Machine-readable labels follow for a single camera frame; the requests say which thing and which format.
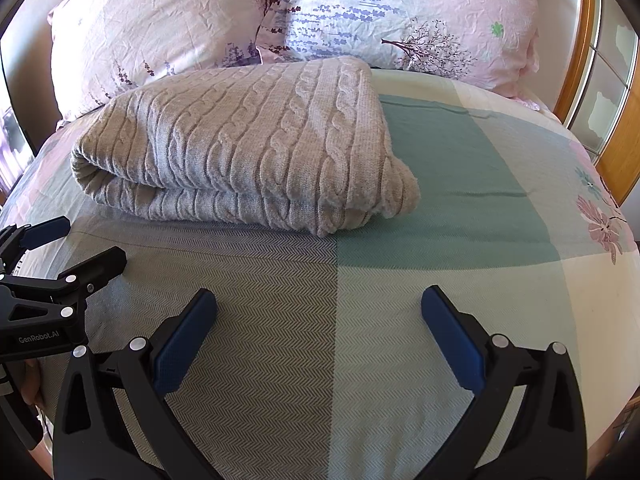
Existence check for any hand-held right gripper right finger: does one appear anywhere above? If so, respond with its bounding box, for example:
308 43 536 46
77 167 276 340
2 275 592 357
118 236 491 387
420 285 588 480

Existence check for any frosted glass panel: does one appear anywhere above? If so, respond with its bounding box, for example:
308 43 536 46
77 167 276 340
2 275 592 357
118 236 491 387
570 0 640 157

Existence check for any person's left hand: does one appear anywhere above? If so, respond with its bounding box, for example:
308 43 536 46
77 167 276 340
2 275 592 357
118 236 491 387
21 359 47 407

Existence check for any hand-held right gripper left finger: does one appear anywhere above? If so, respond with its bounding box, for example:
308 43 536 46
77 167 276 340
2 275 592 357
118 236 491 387
52 288 223 480

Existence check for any checked bed cover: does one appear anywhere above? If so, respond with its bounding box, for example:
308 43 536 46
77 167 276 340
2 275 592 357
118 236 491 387
0 67 640 480

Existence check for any pink and white floral pillow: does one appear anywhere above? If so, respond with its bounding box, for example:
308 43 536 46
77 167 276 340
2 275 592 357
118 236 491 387
255 0 560 112

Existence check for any beige cable-knit blanket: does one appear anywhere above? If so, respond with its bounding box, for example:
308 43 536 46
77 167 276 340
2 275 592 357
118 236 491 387
70 56 422 239

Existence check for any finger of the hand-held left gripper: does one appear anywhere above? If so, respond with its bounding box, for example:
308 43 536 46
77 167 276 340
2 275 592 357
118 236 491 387
50 247 128 319
0 216 71 276

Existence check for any floral bed sheet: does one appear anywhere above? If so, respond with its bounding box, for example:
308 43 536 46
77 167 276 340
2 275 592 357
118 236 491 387
517 95 640 273

